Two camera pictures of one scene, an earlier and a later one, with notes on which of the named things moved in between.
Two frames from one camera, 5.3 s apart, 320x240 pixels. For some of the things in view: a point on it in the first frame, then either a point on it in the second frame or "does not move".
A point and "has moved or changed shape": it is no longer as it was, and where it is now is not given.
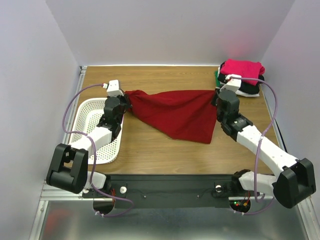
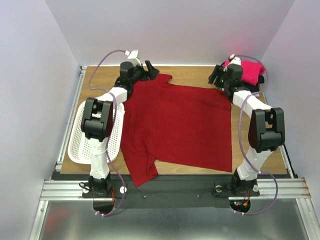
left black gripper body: (124, 105) -> (137, 71)
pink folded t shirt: (245, 68) does not move
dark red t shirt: (188, 115) has moved or changed shape
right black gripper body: (215, 97) -> (217, 75)
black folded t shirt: (244, 86) does not move
